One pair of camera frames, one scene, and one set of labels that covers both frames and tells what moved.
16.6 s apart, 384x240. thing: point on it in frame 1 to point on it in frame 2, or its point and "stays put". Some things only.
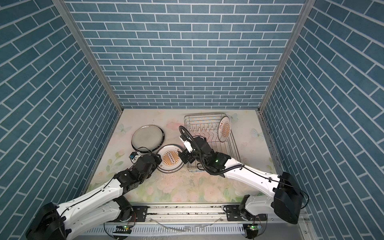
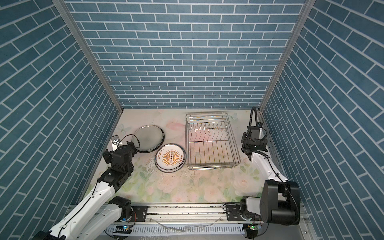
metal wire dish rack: x=206 y=125 stays put
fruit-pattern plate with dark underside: x=147 y=136 stays put
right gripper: x=184 y=153 to x=264 y=143
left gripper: x=155 y=164 to x=107 y=156
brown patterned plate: x=224 y=129 to x=170 y=158
